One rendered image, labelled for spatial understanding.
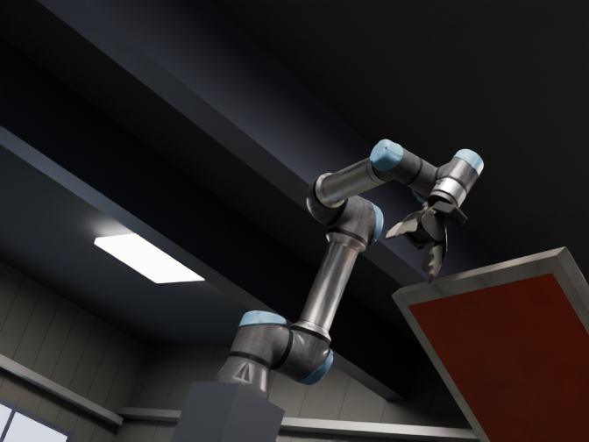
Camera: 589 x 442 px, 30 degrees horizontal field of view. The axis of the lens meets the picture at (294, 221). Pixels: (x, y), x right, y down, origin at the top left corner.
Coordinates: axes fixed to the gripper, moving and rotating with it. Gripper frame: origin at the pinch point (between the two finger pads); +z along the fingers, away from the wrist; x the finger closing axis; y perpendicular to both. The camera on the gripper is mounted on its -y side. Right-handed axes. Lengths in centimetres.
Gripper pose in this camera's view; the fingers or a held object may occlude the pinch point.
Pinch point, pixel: (409, 261)
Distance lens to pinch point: 249.0
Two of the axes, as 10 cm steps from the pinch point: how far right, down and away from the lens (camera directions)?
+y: -5.2, 2.0, 8.3
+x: -6.8, -6.9, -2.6
